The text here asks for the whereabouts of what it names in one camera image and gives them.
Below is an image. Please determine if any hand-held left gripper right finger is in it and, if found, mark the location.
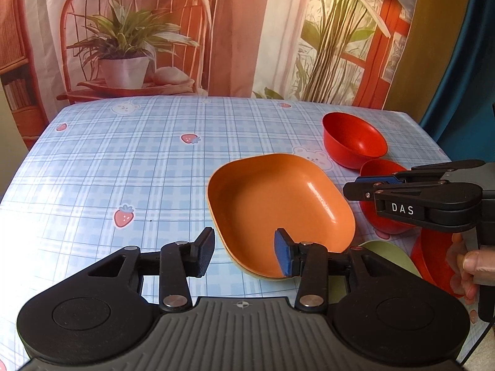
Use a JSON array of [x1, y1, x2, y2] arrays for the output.
[[274, 228, 420, 313]]

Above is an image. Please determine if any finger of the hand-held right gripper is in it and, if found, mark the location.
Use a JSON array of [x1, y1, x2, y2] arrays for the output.
[[342, 181, 484, 206], [355, 160, 486, 186]]

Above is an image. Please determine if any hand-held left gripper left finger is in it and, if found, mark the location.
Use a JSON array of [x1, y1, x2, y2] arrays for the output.
[[90, 227, 216, 312]]

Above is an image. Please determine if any red bowl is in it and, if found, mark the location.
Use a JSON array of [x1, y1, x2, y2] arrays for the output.
[[410, 228, 465, 299], [322, 112, 388, 169], [359, 158, 420, 235]]

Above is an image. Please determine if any orange square plate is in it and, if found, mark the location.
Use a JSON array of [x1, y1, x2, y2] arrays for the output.
[[207, 154, 356, 279]]

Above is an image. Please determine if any green plate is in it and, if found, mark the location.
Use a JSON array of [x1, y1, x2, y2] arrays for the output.
[[329, 240, 423, 304]]

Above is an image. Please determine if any person's right hand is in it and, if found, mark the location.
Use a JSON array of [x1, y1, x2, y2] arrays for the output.
[[445, 236, 481, 304]]

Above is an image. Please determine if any blue plaid tablecloth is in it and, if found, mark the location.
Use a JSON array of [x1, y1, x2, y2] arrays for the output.
[[0, 95, 495, 371]]

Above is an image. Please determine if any blue curtain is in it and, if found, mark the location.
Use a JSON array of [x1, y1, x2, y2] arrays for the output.
[[420, 0, 495, 163]]

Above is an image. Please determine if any yellow curtain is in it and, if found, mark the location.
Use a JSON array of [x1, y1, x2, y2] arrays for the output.
[[387, 0, 474, 124]]

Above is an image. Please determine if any printed backdrop cloth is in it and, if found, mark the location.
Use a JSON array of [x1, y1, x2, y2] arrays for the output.
[[0, 0, 424, 151]]

